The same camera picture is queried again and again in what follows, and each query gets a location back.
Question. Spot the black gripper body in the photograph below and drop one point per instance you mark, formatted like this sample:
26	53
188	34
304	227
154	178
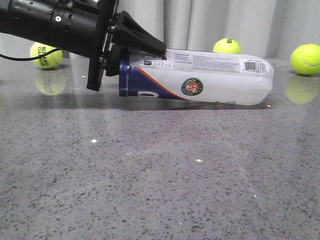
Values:
107	9

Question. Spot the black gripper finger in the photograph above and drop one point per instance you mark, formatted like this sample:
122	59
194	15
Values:
127	33
114	58

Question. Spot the white Roland Garros tennis can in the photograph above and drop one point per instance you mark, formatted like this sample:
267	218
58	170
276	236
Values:
212	77

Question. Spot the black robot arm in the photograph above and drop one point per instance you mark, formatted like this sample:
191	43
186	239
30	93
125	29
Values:
89	28

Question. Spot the Roland Garros tennis ball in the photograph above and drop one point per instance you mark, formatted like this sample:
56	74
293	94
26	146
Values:
49	61

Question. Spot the Wilson tennis ball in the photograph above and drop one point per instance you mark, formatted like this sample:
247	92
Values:
227	45

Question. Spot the rightmost yellow tennis ball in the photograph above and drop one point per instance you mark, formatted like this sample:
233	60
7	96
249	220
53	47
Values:
305	59

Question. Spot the grey pleated curtain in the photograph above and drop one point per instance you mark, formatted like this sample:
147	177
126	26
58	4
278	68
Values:
263	28

